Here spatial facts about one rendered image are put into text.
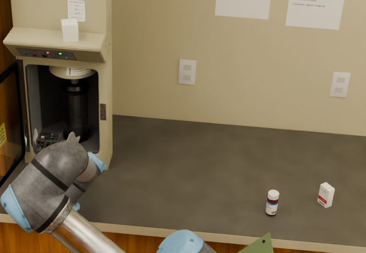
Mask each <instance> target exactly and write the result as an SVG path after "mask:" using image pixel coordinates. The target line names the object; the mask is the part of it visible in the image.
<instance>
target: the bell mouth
mask: <svg viewBox="0 0 366 253"><path fill-rule="evenodd" d="M49 70H50V72H51V73H52V74H53V75H55V76H57V77H60V78H63V79H82V78H85V77H88V76H91V75H92V74H94V73H96V70H94V69H83V68H70V67H57V66H49Z"/></svg>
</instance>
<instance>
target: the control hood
mask: <svg viewBox="0 0 366 253"><path fill-rule="evenodd" d="M3 44H4V45H5V46H6V47H7V48H8V50H9V51H10V52H11V53H12V54H13V56H21V55H20V54H19V52H18V51H17V49H16V48H22V49H35V50H48V51H61V52H72V53H73V54H74V56H75V58H76V59H77V60H76V61H81V62H94V63H105V62H106V60H107V49H106V35H105V34H98V33H85V32H79V33H78V41H71V42H63V38H62V31H58V30H50V29H37V28H23V27H13V28H12V29H11V31H10V32H9V33H8V35H7V36H6V37H5V39H4V40H3ZM22 57H25V56H22Z"/></svg>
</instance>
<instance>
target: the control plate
mask: <svg viewBox="0 0 366 253"><path fill-rule="evenodd" d="M16 49H17V51H18V52H19V54H20V55H21V56H26V57H35V56H33V55H37V56H36V57H39V58H52V57H51V56H54V57H53V58H52V59H64V60H72V61H76V60H77V59H76V58H75V56H74V54H73V53H72V52H61V51H48V50H35V49H22V48H16ZM47 52H49V53H47ZM59 53H62V54H61V55H60V54H59ZM25 54H27V55H25ZM42 55H46V56H47V57H43V56H42ZM59 57H61V58H59ZM66 57H67V59H66Z"/></svg>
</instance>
